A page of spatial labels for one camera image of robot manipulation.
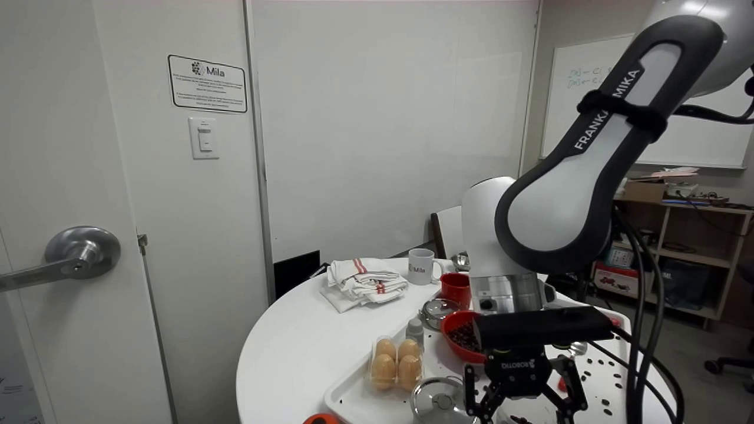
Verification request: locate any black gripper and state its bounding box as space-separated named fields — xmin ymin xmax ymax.
xmin=463 ymin=349 xmax=589 ymax=424

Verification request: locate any orange cup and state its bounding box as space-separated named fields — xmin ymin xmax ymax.
xmin=437 ymin=271 xmax=475 ymax=313

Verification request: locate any steel salt shaker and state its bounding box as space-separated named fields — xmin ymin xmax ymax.
xmin=404 ymin=316 xmax=426 ymax=352

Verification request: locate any red white box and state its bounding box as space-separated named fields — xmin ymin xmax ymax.
xmin=594 ymin=262 xmax=644 ymax=300

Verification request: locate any white mug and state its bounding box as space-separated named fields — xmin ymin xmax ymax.
xmin=405 ymin=248 xmax=444 ymax=288

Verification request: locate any white plastic tray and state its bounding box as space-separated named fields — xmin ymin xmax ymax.
xmin=323 ymin=289 xmax=637 ymax=424

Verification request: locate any white leaning board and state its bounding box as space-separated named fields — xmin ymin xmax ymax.
xmin=433 ymin=204 xmax=466 ymax=262

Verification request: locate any dark storage bin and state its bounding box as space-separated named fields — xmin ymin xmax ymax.
xmin=657 ymin=262 xmax=722 ymax=313

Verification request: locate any white red-striped towel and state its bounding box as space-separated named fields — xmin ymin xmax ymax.
xmin=319 ymin=257 xmax=410 ymax=313

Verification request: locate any wooden shelf unit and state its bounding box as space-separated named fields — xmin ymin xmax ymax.
xmin=592 ymin=174 xmax=754 ymax=324

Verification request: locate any cardboard box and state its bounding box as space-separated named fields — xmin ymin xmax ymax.
xmin=622 ymin=176 xmax=669 ymax=208

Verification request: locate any black box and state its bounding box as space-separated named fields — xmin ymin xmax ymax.
xmin=272 ymin=248 xmax=323 ymax=301

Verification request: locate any white whiteboard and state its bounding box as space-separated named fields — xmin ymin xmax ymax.
xmin=541 ymin=32 xmax=752 ymax=171

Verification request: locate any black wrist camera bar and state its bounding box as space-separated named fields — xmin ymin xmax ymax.
xmin=475 ymin=304 xmax=615 ymax=352

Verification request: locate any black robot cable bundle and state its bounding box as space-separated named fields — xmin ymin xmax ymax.
xmin=611 ymin=77 xmax=754 ymax=424

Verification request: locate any white light switch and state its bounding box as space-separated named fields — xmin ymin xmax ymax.
xmin=186 ymin=115 xmax=221 ymax=162

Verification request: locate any white wall sign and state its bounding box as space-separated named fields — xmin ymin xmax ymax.
xmin=166 ymin=51 xmax=250 ymax=115

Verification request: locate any silver door handle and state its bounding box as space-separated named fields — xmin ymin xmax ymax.
xmin=0 ymin=224 xmax=122 ymax=294

